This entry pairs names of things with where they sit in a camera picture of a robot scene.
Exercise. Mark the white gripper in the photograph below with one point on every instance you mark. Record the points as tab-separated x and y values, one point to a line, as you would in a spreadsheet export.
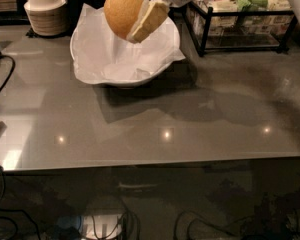
150	17

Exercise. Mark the orange fruit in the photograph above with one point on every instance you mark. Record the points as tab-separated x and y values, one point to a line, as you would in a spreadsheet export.
121	15

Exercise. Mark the white paper liner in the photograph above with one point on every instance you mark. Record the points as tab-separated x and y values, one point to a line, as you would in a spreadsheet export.
100	57

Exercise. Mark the stack of paper bowls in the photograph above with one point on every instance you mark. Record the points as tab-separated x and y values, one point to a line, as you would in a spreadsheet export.
48	17

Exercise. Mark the green packet in basket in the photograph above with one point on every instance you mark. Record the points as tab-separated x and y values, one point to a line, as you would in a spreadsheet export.
252	5

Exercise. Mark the white power strip under table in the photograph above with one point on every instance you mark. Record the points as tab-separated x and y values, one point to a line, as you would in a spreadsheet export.
102	227

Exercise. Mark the black wire basket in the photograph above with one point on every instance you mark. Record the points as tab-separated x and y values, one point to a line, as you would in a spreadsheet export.
213	29

